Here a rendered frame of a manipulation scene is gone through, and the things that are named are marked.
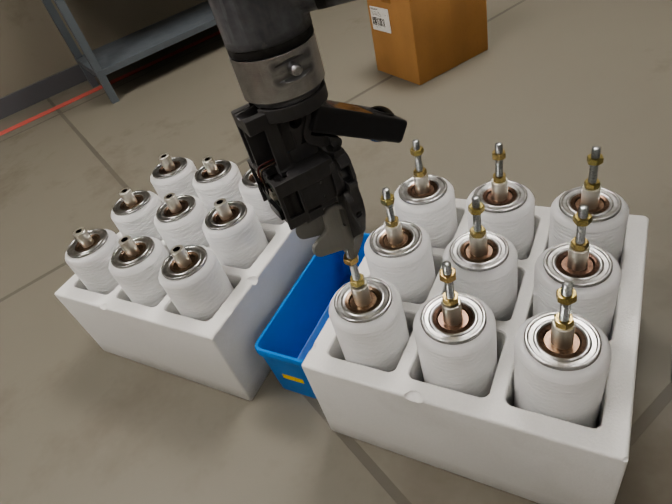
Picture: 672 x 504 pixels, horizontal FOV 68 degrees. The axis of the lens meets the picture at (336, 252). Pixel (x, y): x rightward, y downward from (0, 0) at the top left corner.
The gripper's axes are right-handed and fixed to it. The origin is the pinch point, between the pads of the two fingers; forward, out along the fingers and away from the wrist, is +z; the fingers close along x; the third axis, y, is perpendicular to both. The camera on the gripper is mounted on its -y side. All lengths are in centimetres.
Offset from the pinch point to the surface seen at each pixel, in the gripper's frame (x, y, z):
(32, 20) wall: -245, 27, 2
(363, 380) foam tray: 5.3, 5.8, 16.6
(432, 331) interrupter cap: 9.8, -2.7, 9.3
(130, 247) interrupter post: -34.9, 24.5, 7.7
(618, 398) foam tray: 25.1, -15.2, 16.6
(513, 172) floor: -32, -56, 35
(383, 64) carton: -107, -71, 32
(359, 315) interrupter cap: 2.0, 2.6, 9.2
